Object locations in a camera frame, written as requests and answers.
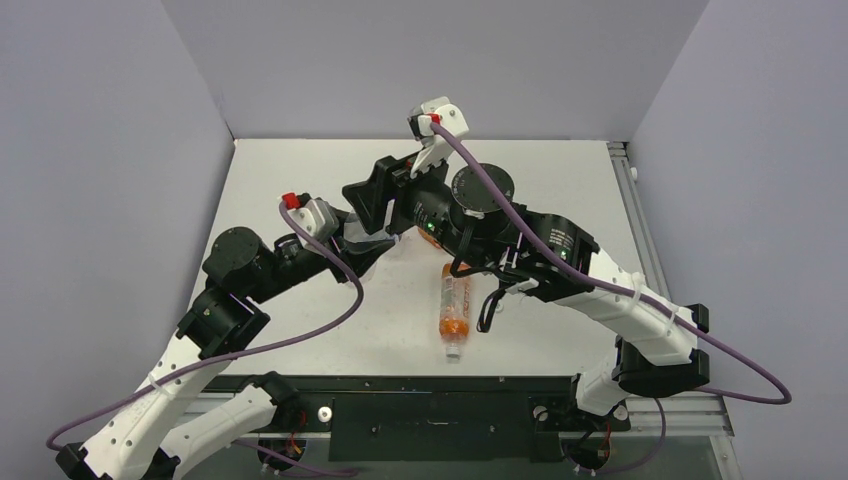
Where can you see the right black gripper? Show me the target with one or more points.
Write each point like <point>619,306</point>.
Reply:
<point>385,196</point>

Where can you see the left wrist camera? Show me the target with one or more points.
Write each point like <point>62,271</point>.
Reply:
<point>298,206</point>

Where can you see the aluminium frame rail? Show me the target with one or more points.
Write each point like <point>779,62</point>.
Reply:
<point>626,177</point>

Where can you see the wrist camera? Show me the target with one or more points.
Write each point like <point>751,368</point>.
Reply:
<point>298,206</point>
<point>426,123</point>

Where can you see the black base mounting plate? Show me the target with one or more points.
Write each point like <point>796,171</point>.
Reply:
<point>452,418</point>

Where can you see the blue cap pepsi bottle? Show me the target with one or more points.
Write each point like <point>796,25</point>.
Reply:
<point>362,249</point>

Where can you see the slim orange drink bottle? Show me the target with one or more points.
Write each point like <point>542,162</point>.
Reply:
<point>455,311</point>

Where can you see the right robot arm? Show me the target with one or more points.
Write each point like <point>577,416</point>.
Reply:
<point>473,217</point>

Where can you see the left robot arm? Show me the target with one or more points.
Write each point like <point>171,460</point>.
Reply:
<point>145,437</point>

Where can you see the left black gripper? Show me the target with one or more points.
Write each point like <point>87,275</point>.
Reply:
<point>360,255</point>

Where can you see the wide orange drink bottle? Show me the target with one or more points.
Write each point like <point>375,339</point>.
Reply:
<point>429,239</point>

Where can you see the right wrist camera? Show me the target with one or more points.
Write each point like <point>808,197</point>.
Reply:
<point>426,123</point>

